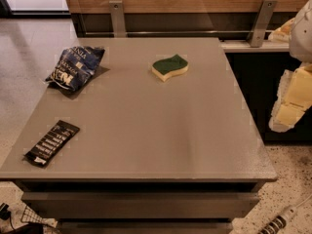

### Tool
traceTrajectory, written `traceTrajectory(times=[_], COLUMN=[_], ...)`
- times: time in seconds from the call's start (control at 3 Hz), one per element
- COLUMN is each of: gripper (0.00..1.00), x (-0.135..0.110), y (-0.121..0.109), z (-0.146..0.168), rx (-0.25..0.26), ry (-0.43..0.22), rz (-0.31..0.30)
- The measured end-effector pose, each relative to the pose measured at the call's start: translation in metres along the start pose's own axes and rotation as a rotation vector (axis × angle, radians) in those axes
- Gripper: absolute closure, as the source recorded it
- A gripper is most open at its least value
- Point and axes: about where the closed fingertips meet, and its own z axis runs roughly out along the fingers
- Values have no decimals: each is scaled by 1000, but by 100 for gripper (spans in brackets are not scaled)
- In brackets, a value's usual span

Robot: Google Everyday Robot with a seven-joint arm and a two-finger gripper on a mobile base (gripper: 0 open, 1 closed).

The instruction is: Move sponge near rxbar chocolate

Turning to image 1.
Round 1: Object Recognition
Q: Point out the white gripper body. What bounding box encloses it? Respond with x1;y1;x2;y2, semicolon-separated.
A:
290;0;312;62

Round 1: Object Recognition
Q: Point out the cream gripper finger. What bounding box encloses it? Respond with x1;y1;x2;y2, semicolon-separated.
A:
269;62;312;133
268;19;294;43

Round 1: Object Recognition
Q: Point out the green and yellow sponge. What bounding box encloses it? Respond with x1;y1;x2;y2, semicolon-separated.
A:
151;55;188;82

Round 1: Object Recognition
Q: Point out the black rxbar chocolate wrapper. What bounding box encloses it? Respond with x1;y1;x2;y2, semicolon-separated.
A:
24;120;80;168

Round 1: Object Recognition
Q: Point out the white power strip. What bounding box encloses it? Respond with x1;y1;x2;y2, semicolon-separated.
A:
257;194;312;234

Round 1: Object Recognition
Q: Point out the blue potato chip bag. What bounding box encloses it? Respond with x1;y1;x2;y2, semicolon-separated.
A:
45;46;105;92

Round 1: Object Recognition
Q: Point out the right metal bracket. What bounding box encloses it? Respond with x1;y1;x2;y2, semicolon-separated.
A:
247;0;278;48

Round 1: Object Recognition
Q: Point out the metal bracket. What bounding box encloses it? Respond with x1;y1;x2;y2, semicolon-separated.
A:
109;0;127;38
247;0;278;48

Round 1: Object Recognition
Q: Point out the left metal bracket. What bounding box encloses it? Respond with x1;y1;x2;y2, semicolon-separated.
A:
109;0;127;38

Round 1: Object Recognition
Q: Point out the black wire basket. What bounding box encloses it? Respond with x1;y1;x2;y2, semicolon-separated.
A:
20;206;58;227

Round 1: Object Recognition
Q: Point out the black cable plug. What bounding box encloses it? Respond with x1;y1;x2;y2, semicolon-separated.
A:
0;203;14;229

